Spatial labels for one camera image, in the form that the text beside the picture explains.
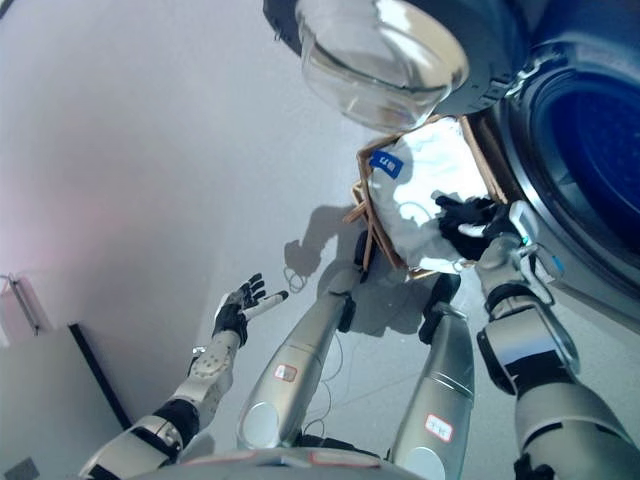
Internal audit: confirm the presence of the robot left black hand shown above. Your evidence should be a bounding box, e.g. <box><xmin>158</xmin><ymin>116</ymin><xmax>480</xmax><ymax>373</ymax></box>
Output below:
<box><xmin>212</xmin><ymin>273</ymin><xmax>291</xmax><ymax>346</ymax></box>

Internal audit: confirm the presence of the robot right black hand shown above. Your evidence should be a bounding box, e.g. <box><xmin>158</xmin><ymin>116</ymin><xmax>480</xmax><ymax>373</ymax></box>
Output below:
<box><xmin>435</xmin><ymin>195</ymin><xmax>517</xmax><ymax>252</ymax></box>

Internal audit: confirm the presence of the black garment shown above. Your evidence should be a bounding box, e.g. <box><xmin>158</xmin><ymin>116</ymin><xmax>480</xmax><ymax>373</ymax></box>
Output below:
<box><xmin>434</xmin><ymin>195</ymin><xmax>504</xmax><ymax>262</ymax></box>

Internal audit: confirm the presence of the dark grey washing machine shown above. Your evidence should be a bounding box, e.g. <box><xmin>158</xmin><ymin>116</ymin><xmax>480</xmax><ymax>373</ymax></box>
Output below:
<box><xmin>469</xmin><ymin>0</ymin><xmax>640</xmax><ymax>322</ymax></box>

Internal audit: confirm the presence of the blue basket label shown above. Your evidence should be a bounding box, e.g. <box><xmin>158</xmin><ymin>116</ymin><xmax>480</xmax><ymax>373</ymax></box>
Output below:
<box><xmin>369</xmin><ymin>149</ymin><xmax>404</xmax><ymax>178</ymax></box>

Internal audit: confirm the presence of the round glass washing machine door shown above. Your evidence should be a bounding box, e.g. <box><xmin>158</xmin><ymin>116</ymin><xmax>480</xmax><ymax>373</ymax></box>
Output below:
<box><xmin>262</xmin><ymin>0</ymin><xmax>532</xmax><ymax>132</ymax></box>

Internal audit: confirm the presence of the robot left silver leg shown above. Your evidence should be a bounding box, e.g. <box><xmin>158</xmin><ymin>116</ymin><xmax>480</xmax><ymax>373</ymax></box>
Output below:
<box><xmin>236</xmin><ymin>267</ymin><xmax>357</xmax><ymax>450</ymax></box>

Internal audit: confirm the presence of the robot silver leg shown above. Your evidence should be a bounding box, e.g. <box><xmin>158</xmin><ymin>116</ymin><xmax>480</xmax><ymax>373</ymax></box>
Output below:
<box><xmin>392</xmin><ymin>299</ymin><xmax>476</xmax><ymax>477</ymax></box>
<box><xmin>236</xmin><ymin>267</ymin><xmax>357</xmax><ymax>450</ymax></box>

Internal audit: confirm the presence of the robot right black foot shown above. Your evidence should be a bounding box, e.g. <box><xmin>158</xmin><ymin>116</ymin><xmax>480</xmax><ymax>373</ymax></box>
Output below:
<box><xmin>424</xmin><ymin>273</ymin><xmax>463</xmax><ymax>314</ymax></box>

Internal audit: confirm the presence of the robot black foot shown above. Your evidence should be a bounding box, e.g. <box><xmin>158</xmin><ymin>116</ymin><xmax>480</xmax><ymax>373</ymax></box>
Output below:
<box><xmin>424</xmin><ymin>273</ymin><xmax>463</xmax><ymax>314</ymax></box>
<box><xmin>352</xmin><ymin>230</ymin><xmax>372</xmax><ymax>281</ymax></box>

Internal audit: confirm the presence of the robot left black foot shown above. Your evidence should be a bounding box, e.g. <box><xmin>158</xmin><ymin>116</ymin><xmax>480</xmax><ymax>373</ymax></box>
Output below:
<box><xmin>352</xmin><ymin>230</ymin><xmax>372</xmax><ymax>281</ymax></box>

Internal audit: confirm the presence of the robot grey torso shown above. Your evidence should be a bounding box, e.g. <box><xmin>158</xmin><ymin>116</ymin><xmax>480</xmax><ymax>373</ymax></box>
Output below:
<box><xmin>164</xmin><ymin>446</ymin><xmax>397</xmax><ymax>480</ymax></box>

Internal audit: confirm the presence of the robot right silver leg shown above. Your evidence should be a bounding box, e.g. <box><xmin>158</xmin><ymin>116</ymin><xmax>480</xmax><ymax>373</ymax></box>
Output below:
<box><xmin>392</xmin><ymin>299</ymin><xmax>476</xmax><ymax>477</ymax></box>

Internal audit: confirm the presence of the wooden frame white laundry basket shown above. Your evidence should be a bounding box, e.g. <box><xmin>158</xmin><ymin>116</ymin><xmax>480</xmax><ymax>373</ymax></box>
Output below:
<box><xmin>342</xmin><ymin>113</ymin><xmax>512</xmax><ymax>282</ymax></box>

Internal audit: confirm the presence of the white cabinet with metal handle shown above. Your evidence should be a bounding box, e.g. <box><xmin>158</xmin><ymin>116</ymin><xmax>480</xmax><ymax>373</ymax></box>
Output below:
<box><xmin>0</xmin><ymin>272</ymin><xmax>132</xmax><ymax>480</ymax></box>

